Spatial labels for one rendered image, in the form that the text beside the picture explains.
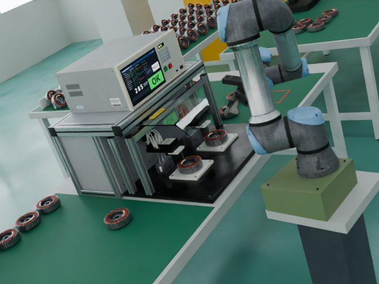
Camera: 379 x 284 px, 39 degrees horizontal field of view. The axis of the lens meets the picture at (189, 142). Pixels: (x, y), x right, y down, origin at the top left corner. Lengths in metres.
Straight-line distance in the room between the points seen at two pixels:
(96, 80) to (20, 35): 7.56
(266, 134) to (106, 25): 4.79
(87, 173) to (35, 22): 7.73
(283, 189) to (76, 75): 1.05
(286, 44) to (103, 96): 0.85
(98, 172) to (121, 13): 4.01
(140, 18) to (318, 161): 4.76
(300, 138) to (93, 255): 0.90
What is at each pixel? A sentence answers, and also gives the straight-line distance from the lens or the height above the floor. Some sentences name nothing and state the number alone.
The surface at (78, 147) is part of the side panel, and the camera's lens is 2.45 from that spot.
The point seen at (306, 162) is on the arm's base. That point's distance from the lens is 1.92.
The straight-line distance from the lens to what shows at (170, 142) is 2.36.
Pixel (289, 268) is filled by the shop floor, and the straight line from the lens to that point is 2.92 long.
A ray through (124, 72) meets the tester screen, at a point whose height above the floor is 1.28.
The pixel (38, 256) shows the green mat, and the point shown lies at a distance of 2.31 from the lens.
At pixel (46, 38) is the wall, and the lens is 10.21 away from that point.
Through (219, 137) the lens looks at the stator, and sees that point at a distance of 2.50.
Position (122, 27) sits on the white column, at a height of 0.72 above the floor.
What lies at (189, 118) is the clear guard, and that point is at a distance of 2.19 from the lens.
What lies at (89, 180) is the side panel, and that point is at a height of 0.83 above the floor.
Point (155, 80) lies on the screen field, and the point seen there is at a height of 1.16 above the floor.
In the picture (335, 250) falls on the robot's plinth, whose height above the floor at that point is 0.56.
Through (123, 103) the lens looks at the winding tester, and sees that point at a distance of 2.31.
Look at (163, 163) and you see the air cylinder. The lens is 2.43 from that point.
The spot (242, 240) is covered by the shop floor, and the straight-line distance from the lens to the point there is 3.19.
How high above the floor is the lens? 1.85
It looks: 24 degrees down
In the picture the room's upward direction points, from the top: 19 degrees counter-clockwise
